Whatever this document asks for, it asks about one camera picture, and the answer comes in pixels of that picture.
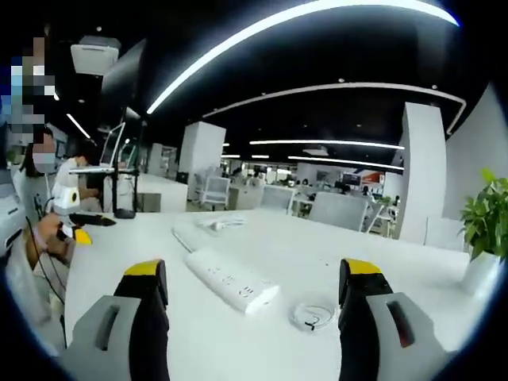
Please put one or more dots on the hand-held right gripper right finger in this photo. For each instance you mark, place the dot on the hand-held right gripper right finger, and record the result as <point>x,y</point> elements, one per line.
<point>365,317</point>

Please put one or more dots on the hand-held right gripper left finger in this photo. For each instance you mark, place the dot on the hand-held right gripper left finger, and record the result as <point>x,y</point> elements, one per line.
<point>143,317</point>

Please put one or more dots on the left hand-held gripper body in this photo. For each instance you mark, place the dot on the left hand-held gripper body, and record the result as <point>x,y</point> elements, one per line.
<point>61,202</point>

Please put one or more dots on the white power strip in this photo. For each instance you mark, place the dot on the white power strip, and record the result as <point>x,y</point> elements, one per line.
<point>222,278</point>

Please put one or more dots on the white desk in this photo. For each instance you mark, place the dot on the white desk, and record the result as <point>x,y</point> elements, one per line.
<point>238,349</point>

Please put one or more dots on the person's left hand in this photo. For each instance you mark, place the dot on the person's left hand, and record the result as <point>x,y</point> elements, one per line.
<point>47,234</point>

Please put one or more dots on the black flat object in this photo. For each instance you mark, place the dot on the black flat object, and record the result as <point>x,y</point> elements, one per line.
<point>93,220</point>

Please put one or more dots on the white grey machine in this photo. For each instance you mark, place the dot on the white grey machine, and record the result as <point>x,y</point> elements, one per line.
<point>10,214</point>

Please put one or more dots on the grey box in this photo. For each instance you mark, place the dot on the grey box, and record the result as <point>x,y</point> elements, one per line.
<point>148,202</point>

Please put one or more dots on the silver laptop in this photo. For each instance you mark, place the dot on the silver laptop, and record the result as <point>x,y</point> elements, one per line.
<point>111,145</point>

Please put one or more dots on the white board panel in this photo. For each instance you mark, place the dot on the white board panel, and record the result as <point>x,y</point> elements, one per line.
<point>444,234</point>

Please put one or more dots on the white ceiling air conditioner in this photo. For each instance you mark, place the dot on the white ceiling air conditioner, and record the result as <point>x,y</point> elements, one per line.
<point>95,55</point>

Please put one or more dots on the green plant in white pot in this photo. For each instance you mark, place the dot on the green plant in white pot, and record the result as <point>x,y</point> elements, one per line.
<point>486,222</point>

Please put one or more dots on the long curved ceiling light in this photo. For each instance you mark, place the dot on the long curved ceiling light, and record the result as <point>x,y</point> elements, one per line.
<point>186,74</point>

